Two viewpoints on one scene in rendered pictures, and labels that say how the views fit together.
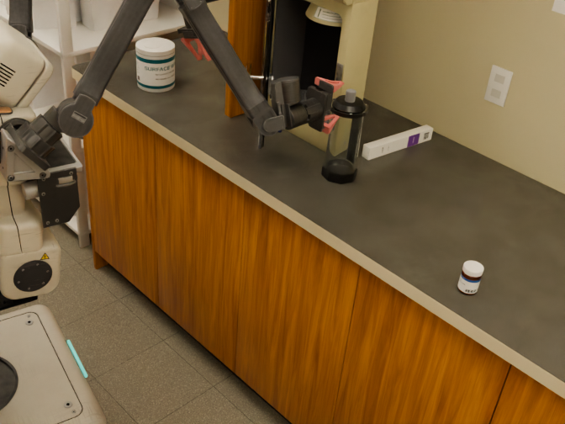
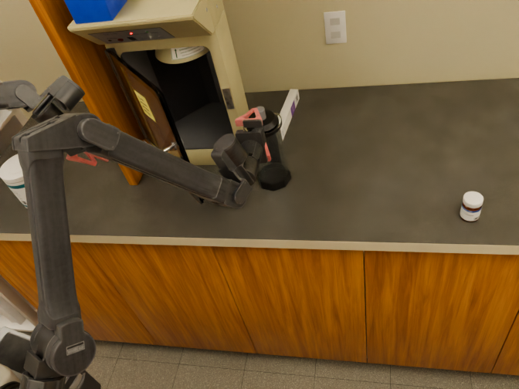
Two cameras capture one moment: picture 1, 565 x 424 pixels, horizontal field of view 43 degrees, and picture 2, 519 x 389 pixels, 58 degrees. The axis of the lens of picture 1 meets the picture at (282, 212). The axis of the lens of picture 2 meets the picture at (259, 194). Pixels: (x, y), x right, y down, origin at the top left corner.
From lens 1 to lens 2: 0.94 m
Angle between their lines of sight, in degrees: 21
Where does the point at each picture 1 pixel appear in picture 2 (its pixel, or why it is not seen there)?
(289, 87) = (234, 150)
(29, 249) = not seen: outside the picture
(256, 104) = (219, 187)
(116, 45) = (58, 245)
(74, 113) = (68, 350)
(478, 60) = (308, 15)
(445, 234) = (400, 176)
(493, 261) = (454, 175)
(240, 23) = (100, 103)
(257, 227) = (237, 262)
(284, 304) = (290, 299)
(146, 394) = not seen: outside the picture
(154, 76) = not seen: hidden behind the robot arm
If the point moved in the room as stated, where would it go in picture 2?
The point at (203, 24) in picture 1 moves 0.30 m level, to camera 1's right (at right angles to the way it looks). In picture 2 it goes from (129, 153) to (262, 82)
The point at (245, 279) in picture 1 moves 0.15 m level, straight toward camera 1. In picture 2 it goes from (241, 299) to (266, 329)
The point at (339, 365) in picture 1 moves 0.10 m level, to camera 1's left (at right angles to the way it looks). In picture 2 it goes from (361, 313) to (338, 331)
